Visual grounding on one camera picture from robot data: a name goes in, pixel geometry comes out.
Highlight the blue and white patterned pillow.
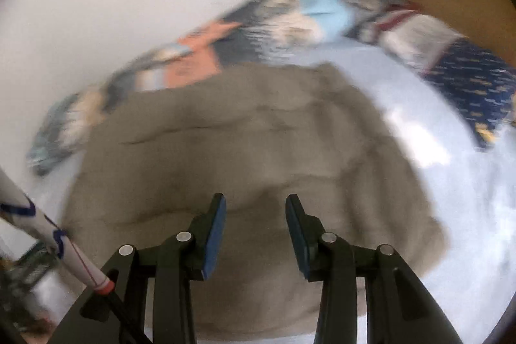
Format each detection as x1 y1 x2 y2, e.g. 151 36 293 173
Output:
375 11 516 152

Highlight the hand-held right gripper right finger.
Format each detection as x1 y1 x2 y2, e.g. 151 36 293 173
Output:
285 194 464 344

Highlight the white printed cable sleeve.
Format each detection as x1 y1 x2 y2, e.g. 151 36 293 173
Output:
0 167 113 295

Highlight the printed blanket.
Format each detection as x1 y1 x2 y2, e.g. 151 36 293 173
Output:
26 0 424 177

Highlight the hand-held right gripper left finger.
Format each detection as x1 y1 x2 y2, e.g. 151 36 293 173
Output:
48 193 227 344

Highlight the dark green clutter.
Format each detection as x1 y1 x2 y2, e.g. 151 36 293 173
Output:
0 241 61 332

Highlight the taupe hooded sweatshirt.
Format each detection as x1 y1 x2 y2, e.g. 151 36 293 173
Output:
60 62 448 340

